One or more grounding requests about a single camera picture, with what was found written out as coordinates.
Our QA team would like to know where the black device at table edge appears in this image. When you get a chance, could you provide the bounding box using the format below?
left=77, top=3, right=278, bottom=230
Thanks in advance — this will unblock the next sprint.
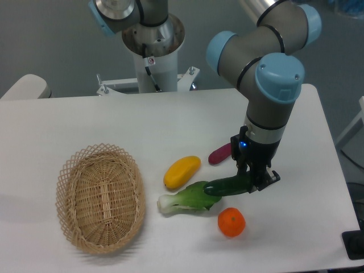
left=342, top=230, right=363, bottom=260

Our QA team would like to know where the purple sweet potato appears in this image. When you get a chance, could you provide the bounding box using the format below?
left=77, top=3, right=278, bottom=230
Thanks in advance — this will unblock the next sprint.
left=208, top=143, right=231, bottom=166

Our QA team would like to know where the white chair armrest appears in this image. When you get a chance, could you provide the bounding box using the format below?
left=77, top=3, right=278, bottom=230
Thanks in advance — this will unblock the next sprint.
left=1, top=74, right=52, bottom=101

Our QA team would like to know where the black cable on pedestal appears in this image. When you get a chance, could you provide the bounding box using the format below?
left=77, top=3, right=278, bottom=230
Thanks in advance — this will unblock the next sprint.
left=141, top=42, right=162, bottom=93

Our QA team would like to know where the white furniture frame right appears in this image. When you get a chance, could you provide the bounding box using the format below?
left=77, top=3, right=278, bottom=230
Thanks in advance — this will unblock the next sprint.
left=335, top=96, right=363, bottom=149

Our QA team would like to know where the woven wicker basket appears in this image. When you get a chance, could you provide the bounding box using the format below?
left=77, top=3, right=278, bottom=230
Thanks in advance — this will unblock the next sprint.
left=55, top=143, right=146, bottom=254

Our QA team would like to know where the dark green cucumber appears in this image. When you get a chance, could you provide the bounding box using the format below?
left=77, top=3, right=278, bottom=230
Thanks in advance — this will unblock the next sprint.
left=203, top=174, right=253, bottom=197

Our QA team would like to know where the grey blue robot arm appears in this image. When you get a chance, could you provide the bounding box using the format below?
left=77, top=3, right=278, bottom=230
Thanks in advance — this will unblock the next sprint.
left=88, top=1, right=322, bottom=196

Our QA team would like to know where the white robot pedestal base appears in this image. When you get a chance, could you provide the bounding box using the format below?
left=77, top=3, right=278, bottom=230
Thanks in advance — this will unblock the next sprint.
left=97, top=14, right=200, bottom=96

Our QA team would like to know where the green bok choy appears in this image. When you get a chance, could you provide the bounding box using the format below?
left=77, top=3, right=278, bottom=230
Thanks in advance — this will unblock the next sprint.
left=157, top=181, right=222, bottom=214

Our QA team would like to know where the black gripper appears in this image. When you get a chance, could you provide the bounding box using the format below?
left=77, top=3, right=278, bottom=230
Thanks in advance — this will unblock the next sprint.
left=230, top=126, right=281, bottom=193

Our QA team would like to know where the orange tangerine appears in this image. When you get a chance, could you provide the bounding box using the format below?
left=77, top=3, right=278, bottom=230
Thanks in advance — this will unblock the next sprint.
left=218, top=208, right=246, bottom=237

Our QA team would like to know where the yellow mango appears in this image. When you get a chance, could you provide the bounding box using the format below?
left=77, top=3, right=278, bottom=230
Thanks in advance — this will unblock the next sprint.
left=163, top=156, right=201, bottom=190

